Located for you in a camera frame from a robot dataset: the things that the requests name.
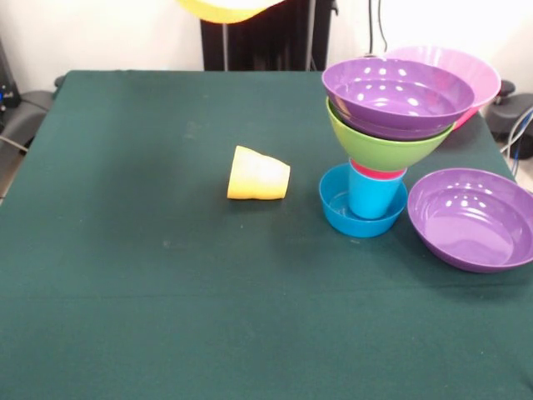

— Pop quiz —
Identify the orange cup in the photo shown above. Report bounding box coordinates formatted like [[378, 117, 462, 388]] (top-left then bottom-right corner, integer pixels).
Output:
[[227, 144, 291, 202]]

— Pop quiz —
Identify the black computer tower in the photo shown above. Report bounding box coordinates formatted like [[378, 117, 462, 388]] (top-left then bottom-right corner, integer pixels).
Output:
[[0, 37, 22, 122]]

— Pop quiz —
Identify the blue cup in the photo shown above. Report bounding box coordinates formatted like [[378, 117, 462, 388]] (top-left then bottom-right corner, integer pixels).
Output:
[[347, 164, 407, 220]]

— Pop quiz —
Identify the orange bowl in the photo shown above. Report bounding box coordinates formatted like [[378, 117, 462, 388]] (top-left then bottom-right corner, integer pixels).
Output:
[[174, 0, 288, 24]]

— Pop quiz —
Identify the grey cable bundle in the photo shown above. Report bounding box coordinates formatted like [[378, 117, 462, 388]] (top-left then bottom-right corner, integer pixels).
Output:
[[499, 106, 533, 197]]

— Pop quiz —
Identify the red cup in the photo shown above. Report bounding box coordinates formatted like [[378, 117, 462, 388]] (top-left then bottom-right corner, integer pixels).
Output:
[[350, 157, 408, 181]]

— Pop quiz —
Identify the dark green tablecloth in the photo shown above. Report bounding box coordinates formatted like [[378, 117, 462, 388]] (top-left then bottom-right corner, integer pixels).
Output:
[[0, 69, 533, 400]]

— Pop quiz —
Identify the black wall cable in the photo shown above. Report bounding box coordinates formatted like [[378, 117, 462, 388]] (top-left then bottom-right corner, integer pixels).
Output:
[[376, 0, 391, 58]]

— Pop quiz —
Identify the green bowl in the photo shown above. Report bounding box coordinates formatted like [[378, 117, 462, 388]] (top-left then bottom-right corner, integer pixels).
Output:
[[326, 97, 456, 172]]

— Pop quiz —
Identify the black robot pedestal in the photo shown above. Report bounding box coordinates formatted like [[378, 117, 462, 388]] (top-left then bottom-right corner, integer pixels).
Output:
[[199, 0, 338, 72]]

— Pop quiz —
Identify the blue bowl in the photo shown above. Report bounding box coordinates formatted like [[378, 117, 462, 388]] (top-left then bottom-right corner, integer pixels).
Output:
[[319, 162, 408, 239]]

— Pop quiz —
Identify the pink bowl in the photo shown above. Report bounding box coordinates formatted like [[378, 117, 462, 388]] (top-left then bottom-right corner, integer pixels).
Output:
[[381, 44, 502, 133]]

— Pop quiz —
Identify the purple bowl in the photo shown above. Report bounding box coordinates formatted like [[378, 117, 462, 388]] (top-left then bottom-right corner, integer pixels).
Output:
[[406, 167, 533, 274], [321, 57, 476, 141]]

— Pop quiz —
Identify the black knobbed device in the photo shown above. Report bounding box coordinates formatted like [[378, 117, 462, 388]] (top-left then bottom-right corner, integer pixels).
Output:
[[486, 79, 533, 141]]

